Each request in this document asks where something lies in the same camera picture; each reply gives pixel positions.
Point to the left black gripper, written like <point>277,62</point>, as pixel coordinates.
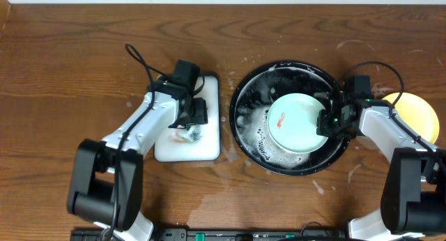
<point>194,117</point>

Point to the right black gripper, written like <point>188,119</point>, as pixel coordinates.
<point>323,129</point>

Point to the green foamy sponge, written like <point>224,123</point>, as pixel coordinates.
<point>187,135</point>

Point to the pale green plate red stain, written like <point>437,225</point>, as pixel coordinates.
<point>292,123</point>

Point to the yellow plate with red stain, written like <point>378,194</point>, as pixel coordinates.
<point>419,115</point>

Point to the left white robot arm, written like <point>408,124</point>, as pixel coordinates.
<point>107,178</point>

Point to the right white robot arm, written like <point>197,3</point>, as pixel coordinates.
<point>412,204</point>

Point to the black tray of soap foam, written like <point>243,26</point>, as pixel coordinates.
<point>207,148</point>

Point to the round black tray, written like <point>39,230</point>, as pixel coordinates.
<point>249,107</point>

